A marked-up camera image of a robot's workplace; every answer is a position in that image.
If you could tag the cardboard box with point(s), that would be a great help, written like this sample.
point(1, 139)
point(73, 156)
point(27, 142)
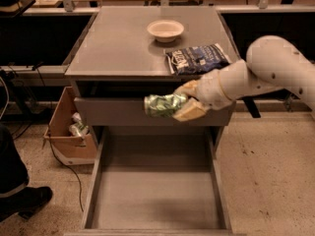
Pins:
point(70, 150)

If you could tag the blue chip bag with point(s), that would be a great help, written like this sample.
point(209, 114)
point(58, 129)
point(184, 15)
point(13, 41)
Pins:
point(197, 60)

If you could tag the open middle drawer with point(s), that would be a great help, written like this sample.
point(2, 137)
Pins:
point(154, 181)

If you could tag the black shoe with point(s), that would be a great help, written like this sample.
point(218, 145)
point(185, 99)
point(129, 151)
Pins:
point(25, 203)

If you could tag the dark trouser leg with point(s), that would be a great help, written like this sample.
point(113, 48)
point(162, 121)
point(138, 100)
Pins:
point(14, 176)

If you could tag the crushed green can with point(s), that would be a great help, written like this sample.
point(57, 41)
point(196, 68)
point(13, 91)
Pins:
point(164, 105)

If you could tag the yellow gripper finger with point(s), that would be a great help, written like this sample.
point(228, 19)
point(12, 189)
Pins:
point(189, 89)
point(191, 110)

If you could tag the white bowl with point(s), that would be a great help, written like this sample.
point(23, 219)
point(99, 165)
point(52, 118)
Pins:
point(165, 31)

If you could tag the closed top drawer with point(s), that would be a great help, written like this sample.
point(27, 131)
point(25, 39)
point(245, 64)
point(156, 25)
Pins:
point(130, 112)

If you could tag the white bottle in box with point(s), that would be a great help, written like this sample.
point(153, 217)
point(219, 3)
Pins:
point(78, 128)

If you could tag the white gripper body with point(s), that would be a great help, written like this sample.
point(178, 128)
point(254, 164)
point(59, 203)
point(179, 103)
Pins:
point(210, 89)

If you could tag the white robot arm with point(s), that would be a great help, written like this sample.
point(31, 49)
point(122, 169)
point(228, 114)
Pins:
point(271, 63)

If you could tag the grey drawer cabinet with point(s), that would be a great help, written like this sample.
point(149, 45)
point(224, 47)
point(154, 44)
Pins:
point(118, 58)

